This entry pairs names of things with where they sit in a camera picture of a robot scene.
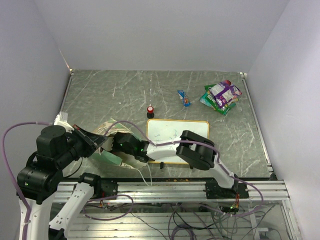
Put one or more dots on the aluminium rail frame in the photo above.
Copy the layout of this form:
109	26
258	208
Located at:
187	209

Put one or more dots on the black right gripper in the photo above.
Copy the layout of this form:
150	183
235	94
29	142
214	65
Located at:
114	141

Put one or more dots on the green printed paper bag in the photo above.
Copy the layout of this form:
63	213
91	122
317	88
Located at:
120	159

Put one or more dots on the purple snack packet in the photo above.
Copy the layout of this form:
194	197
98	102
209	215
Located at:
226	91

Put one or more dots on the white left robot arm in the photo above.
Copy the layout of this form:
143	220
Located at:
58	145

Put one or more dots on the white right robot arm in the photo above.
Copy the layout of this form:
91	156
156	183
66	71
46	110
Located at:
196	150

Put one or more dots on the green box snack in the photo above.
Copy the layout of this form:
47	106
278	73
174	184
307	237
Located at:
211	96

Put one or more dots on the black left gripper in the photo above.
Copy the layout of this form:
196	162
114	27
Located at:
92	141

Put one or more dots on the blue small snack packet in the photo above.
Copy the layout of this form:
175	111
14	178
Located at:
184	98

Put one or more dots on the teal snack packet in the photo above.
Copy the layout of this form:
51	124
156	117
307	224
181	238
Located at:
207	100

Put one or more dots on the yellow-framed small whiteboard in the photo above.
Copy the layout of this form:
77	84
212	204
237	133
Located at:
163	130

